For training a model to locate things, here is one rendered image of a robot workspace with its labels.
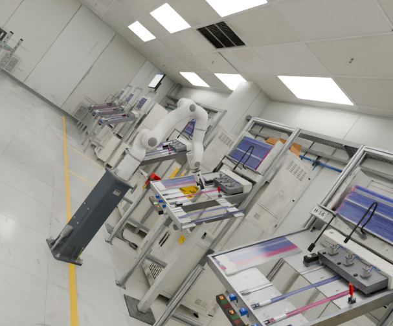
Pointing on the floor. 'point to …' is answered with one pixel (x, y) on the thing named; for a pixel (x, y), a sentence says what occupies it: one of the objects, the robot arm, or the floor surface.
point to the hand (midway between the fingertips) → (200, 186)
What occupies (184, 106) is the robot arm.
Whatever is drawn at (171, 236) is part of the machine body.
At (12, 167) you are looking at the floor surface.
